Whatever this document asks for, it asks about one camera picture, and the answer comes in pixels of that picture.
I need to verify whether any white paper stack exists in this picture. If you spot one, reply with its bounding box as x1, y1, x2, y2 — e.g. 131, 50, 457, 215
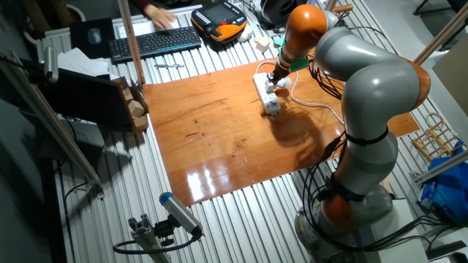
56, 47, 110, 80

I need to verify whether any glossy wooden board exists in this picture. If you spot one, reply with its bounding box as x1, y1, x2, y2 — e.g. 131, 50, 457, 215
141, 47, 421, 208

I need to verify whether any long aluminium frame bar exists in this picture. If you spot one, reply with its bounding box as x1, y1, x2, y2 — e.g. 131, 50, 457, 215
0, 50, 105, 198

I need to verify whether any orange and black teach pendant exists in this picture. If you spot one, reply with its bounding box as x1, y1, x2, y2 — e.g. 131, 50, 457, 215
190, 0, 249, 43

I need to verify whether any white egg-shaped object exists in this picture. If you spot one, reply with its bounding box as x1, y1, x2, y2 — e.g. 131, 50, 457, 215
237, 24, 254, 43

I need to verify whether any white power strip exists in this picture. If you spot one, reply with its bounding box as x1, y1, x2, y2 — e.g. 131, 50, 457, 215
252, 72, 282, 116

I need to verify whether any tan cardboard panel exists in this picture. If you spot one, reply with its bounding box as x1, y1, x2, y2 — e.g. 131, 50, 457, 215
433, 34, 468, 107

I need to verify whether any aluminium profile camera mount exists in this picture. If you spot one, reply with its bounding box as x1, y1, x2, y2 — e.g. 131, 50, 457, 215
127, 213, 173, 263

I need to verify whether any wooden peg rack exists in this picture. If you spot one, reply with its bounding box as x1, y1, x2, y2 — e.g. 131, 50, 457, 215
412, 112, 465, 163

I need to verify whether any grey power strip cable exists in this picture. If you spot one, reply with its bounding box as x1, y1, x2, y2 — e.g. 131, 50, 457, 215
254, 60, 347, 125

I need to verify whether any short aluminium bar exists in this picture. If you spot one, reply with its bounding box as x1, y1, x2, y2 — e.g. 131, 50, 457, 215
409, 149, 468, 186

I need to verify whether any white house-shaped block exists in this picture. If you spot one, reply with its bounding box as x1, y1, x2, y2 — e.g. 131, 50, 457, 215
254, 35, 271, 54

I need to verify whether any dark computer mouse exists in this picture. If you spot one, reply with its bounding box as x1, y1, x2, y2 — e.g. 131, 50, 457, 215
87, 27, 102, 46

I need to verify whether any black cable bundle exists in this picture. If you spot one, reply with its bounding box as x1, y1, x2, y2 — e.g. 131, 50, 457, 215
299, 131, 468, 256

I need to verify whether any black camera cable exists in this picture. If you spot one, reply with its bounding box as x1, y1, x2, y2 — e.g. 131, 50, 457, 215
112, 233, 202, 256

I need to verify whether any blue bag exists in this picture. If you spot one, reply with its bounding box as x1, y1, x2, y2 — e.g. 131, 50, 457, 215
416, 140, 468, 226

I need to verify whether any white paper sheet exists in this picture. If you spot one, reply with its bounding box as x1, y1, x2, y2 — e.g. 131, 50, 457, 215
116, 17, 182, 39

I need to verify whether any black keyboard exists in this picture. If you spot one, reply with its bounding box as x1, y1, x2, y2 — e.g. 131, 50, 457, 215
107, 25, 203, 65

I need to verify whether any person bare hand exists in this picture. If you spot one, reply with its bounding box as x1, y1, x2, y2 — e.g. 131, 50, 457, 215
145, 4, 178, 31

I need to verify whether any black flat panel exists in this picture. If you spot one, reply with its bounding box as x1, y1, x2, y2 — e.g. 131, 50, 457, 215
20, 58, 127, 129

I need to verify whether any white bulb holder with bulb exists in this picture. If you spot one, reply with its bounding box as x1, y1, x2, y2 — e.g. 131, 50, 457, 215
263, 76, 293, 94

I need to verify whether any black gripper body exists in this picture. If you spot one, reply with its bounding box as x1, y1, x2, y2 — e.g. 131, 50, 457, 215
273, 58, 293, 77

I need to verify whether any black connector with blue light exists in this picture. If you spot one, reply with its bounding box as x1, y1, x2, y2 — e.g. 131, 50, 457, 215
320, 135, 341, 161

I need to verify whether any wooden upright pole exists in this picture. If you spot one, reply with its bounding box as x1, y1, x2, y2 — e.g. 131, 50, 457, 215
116, 0, 147, 88

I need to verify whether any black mouse pad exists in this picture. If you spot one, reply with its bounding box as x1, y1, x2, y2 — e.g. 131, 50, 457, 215
69, 17, 117, 59

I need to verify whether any silver camera with blue end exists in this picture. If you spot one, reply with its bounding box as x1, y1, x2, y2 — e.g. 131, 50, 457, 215
159, 191, 204, 238

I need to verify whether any thin support pole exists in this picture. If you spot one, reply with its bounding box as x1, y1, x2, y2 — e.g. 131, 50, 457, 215
415, 1, 468, 66

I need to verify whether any cardboard box of wooden blocks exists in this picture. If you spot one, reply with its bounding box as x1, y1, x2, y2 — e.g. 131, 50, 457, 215
111, 76, 150, 134

